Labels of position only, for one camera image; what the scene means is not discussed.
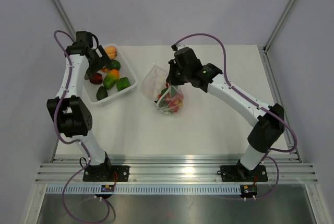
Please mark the dark plum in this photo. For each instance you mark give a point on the dark plum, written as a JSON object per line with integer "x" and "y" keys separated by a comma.
{"x": 96, "y": 79}

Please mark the small circuit board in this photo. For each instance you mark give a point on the small circuit board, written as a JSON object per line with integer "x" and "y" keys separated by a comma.
{"x": 107, "y": 188}
{"x": 248, "y": 191}

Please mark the left small circuit board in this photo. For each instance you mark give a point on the left small circuit board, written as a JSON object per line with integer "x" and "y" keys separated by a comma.
{"x": 107, "y": 188}

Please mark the right small circuit board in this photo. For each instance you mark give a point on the right small circuit board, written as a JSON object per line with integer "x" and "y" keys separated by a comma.
{"x": 248, "y": 191}

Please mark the red cherry bunch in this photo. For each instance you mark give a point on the red cherry bunch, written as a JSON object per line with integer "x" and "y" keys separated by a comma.
{"x": 170, "y": 99}

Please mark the green pepper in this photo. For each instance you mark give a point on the green pepper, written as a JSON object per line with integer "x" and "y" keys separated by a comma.
{"x": 123, "y": 83}

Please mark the white slotted cable duct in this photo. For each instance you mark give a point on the white slotted cable duct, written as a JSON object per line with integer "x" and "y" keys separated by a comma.
{"x": 147, "y": 189}

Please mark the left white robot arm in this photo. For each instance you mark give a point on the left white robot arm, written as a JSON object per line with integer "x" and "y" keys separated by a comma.
{"x": 71, "y": 118}

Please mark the white plastic basket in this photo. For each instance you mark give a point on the white plastic basket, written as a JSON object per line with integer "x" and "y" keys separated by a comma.
{"x": 89, "y": 90}

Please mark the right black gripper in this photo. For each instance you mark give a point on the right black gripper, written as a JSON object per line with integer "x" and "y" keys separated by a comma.
{"x": 171, "y": 79}

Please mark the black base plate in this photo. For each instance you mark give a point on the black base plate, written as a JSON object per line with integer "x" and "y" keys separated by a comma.
{"x": 233, "y": 173}
{"x": 117, "y": 173}

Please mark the green lime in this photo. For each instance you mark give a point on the green lime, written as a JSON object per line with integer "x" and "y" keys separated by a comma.
{"x": 114, "y": 64}

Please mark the green avocado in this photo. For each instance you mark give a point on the green avocado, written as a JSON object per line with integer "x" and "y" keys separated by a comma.
{"x": 101, "y": 93}

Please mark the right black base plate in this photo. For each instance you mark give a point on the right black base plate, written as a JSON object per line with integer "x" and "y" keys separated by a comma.
{"x": 233, "y": 173}

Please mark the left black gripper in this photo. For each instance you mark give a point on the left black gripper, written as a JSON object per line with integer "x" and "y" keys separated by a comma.
{"x": 103, "y": 61}

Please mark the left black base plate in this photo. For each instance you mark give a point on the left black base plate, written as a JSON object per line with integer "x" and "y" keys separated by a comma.
{"x": 117, "y": 173}

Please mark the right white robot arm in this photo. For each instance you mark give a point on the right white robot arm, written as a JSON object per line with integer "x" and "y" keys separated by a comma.
{"x": 266, "y": 120}

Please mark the clear zip top bag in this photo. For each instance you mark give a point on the clear zip top bag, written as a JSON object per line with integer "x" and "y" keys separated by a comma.
{"x": 153, "y": 83}

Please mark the yellow red mango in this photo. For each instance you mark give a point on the yellow red mango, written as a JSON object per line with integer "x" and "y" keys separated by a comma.
{"x": 111, "y": 79}

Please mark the orange peach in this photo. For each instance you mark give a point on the orange peach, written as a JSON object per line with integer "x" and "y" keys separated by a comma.
{"x": 111, "y": 51}

